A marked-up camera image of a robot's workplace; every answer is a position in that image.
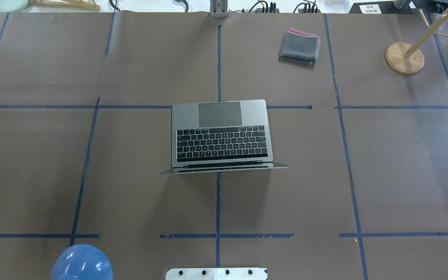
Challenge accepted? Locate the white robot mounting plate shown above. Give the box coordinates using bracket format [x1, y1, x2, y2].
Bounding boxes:
[165, 267, 268, 280]

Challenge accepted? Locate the metal camera post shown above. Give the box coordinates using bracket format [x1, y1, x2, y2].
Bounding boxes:
[209, 0, 229, 18]

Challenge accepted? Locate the wooden rack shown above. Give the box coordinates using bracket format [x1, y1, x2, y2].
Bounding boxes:
[28, 0, 101, 12]

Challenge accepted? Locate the grey laptop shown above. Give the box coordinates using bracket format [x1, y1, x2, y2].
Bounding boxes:
[162, 99, 287, 174]

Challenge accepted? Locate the white label sign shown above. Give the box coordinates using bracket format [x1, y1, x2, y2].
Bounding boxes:
[359, 3, 382, 14]

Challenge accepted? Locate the green tape roll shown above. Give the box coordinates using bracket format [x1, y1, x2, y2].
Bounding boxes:
[0, 0, 29, 12]

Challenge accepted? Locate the blue desk lamp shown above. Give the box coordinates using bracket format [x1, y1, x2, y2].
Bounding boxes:
[51, 244, 113, 280]

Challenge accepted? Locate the black cable bundle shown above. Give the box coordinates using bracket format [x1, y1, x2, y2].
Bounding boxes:
[242, 1, 319, 14]

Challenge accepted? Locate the folded grey cloth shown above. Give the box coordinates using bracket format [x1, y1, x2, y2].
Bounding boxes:
[279, 28, 321, 65]

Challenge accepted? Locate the wooden stand round base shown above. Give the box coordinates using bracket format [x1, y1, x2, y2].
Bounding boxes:
[385, 0, 448, 75]

